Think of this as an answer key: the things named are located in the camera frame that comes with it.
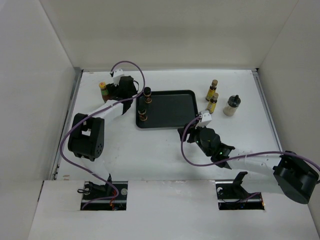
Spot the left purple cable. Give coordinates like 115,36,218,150
60,60,146,210

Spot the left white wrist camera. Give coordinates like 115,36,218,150
110,68,125,86

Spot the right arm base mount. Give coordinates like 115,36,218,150
215,171,265,211

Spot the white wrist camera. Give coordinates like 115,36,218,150
195,110,212,128
110,68,125,86

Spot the yellow label bottle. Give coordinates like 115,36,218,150
205,79,218,101
206,92,219,114

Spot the black plastic tray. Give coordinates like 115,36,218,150
135,90,198,129

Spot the red chili sauce bottle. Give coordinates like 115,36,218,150
98,81,109,102

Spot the front yellow label bottle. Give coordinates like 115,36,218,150
206,92,219,114

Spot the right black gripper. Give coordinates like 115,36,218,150
177,121,212,157

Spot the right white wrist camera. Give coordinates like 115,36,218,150
195,110,212,128

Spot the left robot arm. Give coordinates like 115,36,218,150
67,75,138,180

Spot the rear yellow label bottle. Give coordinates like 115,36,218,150
205,79,218,101

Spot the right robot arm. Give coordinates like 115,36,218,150
177,124,320,205

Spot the right white powder shaker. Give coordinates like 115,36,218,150
223,95,241,117

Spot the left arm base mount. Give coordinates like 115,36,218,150
77,176,129,211

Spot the small spice jar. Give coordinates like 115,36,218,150
143,87,152,104
137,107,148,122

